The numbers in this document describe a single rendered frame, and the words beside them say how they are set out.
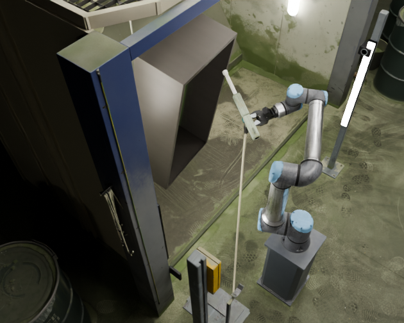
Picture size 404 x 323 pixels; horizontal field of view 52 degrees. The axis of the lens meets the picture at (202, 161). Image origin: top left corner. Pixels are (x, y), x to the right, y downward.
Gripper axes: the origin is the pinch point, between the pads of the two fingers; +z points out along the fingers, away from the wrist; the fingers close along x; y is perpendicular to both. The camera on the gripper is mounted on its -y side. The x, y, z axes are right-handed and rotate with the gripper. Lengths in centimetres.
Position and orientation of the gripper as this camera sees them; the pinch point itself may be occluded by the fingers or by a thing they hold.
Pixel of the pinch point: (246, 122)
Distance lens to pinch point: 255.7
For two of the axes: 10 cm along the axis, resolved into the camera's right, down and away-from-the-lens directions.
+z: -9.2, 3.8, -0.9
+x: -3.9, -8.8, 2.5
